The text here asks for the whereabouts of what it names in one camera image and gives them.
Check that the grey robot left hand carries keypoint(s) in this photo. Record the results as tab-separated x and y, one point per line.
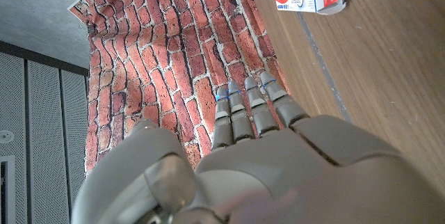
295	168

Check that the red brick print backdrop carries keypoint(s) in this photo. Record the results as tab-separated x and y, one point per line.
167	43

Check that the white ceiling slot vent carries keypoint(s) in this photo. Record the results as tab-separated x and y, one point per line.
10	189

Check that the round white ceiling fixture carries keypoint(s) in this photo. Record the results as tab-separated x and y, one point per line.
5	136

